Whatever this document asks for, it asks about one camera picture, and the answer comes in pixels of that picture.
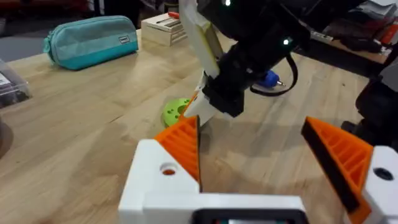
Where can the teal zip bag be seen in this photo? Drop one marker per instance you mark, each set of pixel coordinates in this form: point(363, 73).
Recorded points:
point(90, 42)

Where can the upright flat wrist plate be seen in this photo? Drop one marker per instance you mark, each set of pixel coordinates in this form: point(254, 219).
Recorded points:
point(200, 34)

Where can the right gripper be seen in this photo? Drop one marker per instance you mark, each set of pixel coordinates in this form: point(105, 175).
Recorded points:
point(258, 34)

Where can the green disc with holes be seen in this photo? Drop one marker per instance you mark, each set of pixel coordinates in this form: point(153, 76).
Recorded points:
point(173, 112)

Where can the clear plastic box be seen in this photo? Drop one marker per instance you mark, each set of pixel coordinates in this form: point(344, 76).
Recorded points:
point(12, 85)

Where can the dark round object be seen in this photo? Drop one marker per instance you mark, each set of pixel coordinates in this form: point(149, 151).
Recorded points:
point(4, 138)

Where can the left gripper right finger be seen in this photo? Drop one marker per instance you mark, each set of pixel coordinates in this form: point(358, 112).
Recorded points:
point(351, 158)

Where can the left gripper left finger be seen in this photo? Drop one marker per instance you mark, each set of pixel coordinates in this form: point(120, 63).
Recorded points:
point(155, 186)

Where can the pale wooden box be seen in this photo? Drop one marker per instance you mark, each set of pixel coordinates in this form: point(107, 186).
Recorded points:
point(163, 31)

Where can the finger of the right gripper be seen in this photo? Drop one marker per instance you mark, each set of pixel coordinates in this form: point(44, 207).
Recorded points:
point(200, 107)

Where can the heap of dark clutter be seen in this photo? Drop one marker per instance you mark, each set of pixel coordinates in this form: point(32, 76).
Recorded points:
point(363, 25)

